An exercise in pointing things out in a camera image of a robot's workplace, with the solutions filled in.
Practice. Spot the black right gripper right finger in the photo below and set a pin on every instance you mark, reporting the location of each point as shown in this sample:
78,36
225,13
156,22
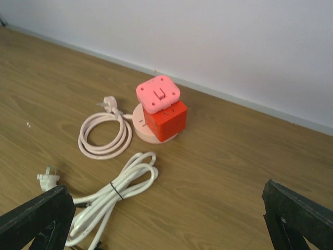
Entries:
293,220

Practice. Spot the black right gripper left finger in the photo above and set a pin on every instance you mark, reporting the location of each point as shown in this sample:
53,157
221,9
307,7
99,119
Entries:
44,221

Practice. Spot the pink round power socket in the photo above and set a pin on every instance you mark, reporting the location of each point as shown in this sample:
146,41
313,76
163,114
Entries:
142,130

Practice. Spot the red cube socket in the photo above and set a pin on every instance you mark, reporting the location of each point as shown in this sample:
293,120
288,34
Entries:
168,122

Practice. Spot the pink square plug adapter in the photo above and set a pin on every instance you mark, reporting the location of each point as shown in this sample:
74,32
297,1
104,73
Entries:
157,94

